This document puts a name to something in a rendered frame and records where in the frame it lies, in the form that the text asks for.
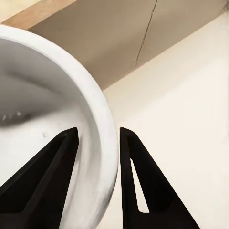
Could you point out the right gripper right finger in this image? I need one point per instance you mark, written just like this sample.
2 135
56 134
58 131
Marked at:
166 209

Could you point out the coffee cup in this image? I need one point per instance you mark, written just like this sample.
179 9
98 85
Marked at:
43 91

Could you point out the cabinet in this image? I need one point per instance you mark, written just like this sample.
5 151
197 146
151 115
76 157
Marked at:
112 37

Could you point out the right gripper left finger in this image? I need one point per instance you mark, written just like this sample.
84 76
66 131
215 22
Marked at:
34 197

